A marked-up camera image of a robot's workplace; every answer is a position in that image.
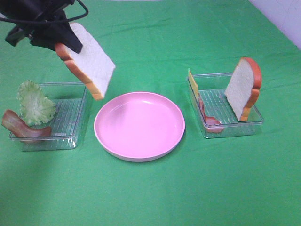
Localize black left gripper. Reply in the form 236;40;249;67
0;0;83;53

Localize toast bread slice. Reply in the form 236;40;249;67
55;23;115;100
224;57;262;121

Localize green lettuce leaf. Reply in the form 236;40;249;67
17;80;56;125

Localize bacon strip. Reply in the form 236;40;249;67
198;94;223;133
1;109;51;137

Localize yellow cheese slice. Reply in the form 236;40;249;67
188;68;199;99

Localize left clear plastic container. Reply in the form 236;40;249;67
9;82;92;151

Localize clear plastic container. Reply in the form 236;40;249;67
9;82;92;151
187;73;263;138

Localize pink round plate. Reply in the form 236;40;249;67
94;92;185;162

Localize right clear plastic container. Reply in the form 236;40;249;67
187;73;263;138

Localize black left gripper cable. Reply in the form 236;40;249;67
0;0;89;24

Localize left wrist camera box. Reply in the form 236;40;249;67
5;26;25;47

